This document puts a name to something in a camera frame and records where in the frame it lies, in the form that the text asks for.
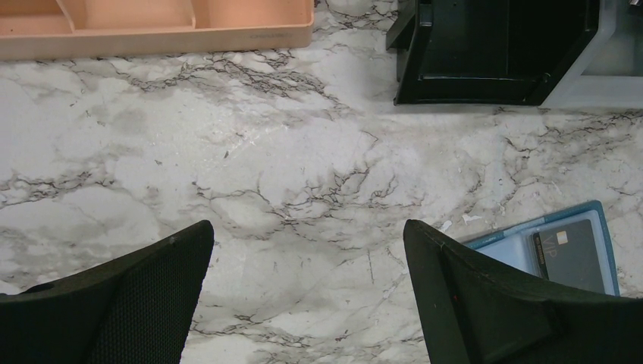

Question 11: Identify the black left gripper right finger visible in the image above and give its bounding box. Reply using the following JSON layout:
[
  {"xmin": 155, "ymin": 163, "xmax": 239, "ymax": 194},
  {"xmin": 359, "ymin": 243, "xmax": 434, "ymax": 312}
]
[{"xmin": 403, "ymin": 220, "xmax": 642, "ymax": 363}]

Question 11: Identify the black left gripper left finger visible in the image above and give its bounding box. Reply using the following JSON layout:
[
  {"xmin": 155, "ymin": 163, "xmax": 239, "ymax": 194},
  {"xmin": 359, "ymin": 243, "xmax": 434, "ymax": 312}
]
[{"xmin": 1, "ymin": 220, "xmax": 215, "ymax": 363}]

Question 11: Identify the blue card holder wallet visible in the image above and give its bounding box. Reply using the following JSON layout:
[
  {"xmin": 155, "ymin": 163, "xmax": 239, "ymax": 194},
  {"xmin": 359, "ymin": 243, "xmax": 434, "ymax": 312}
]
[{"xmin": 464, "ymin": 200, "xmax": 620, "ymax": 297}]

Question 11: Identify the white middle card tray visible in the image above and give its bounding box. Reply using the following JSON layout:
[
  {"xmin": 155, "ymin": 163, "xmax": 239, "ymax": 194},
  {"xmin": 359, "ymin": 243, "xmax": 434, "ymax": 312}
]
[{"xmin": 541, "ymin": 1, "xmax": 642, "ymax": 109}]

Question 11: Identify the black left card tray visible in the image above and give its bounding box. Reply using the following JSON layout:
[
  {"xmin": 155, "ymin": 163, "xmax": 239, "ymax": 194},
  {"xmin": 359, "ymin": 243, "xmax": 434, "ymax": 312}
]
[{"xmin": 386, "ymin": 0, "xmax": 601, "ymax": 106}]

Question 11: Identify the orange plastic desk organizer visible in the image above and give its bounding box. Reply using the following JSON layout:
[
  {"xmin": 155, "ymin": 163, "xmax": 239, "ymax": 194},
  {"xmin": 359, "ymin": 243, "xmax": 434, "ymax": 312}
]
[{"xmin": 1, "ymin": 0, "xmax": 314, "ymax": 61}]

